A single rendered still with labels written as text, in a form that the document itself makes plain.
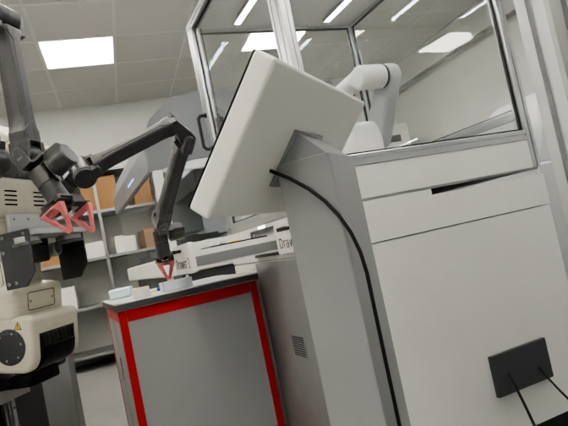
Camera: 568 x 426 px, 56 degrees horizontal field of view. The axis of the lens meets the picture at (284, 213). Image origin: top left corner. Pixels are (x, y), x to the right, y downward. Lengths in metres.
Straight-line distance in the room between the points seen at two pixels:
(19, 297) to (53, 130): 4.83
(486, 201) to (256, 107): 1.24
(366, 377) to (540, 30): 0.73
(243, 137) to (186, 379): 1.40
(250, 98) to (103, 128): 5.53
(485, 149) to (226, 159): 1.29
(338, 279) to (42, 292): 1.03
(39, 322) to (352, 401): 0.97
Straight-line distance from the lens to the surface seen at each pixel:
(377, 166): 1.77
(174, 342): 2.17
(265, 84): 0.94
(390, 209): 1.77
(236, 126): 0.95
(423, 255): 1.83
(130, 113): 6.49
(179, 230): 2.24
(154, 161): 2.91
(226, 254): 1.96
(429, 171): 1.89
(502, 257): 2.05
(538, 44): 0.60
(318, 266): 1.08
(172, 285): 2.24
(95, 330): 6.25
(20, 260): 1.67
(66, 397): 2.50
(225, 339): 2.21
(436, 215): 1.87
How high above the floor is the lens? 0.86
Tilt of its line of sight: 3 degrees up
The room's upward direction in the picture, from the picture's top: 12 degrees counter-clockwise
